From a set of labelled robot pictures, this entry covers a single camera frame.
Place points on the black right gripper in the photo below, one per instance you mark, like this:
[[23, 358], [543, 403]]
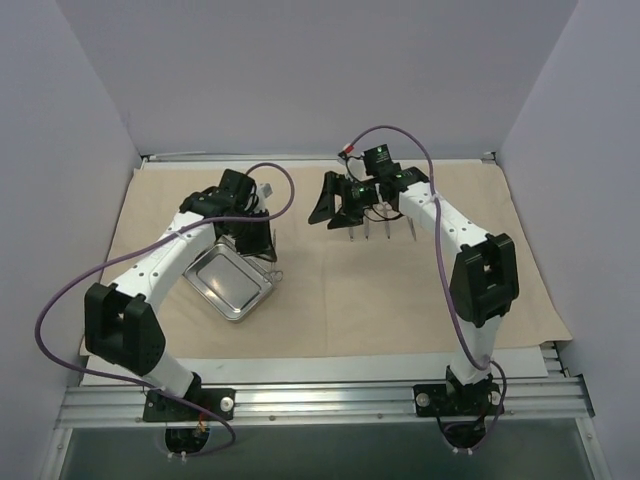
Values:
[[345, 198]]

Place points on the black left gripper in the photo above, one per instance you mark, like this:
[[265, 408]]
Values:
[[251, 230]]

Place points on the steel surgical forceps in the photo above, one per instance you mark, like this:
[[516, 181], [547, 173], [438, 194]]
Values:
[[412, 229]]

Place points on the beige cloth wrap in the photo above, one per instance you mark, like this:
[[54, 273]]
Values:
[[342, 298]]

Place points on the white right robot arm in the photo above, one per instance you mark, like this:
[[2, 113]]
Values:
[[478, 270]]

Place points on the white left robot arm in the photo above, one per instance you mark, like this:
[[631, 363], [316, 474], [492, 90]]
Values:
[[214, 242]]

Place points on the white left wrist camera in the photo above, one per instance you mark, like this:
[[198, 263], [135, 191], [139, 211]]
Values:
[[264, 191]]

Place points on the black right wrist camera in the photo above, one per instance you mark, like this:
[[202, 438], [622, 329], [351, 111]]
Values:
[[378, 162]]

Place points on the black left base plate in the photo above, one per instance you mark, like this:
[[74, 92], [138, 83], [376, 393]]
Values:
[[160, 408]]

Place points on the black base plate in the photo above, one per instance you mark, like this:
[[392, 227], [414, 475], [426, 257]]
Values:
[[160, 408], [443, 400]]

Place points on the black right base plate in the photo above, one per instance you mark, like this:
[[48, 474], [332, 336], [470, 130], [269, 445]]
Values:
[[443, 400]]

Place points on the aluminium front rail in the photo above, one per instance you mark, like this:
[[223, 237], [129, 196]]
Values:
[[322, 404]]

